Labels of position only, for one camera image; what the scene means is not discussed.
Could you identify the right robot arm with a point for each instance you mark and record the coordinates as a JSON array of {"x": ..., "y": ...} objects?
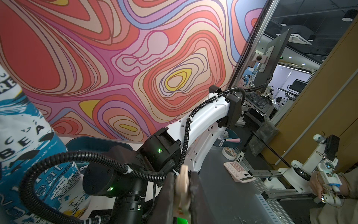
[{"x": 162, "y": 153}]

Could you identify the pink calculator on desk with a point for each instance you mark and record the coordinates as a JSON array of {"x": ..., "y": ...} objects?
[{"x": 238, "y": 173}]

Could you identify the dark teal clothespin bin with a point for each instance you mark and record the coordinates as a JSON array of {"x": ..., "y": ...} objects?
[{"x": 121, "y": 152}]

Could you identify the white tape roll on desk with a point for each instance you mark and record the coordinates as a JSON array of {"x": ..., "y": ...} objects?
[{"x": 229, "y": 153}]

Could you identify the printed white blue yellow shorts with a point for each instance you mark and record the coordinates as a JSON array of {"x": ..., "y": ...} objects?
[{"x": 27, "y": 138}]

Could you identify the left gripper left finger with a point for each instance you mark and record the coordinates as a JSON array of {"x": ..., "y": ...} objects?
[{"x": 163, "y": 210}]

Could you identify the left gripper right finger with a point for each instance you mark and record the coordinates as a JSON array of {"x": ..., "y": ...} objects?
[{"x": 199, "y": 208}]

